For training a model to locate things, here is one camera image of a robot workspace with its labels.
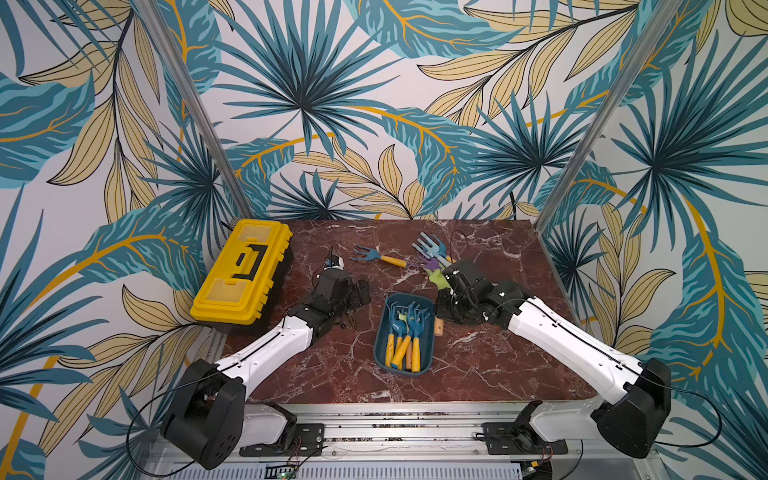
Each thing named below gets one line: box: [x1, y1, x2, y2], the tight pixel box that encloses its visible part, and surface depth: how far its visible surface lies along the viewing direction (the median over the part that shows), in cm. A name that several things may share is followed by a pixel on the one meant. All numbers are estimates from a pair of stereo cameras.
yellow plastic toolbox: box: [190, 220, 294, 325], surface depth 87 cm
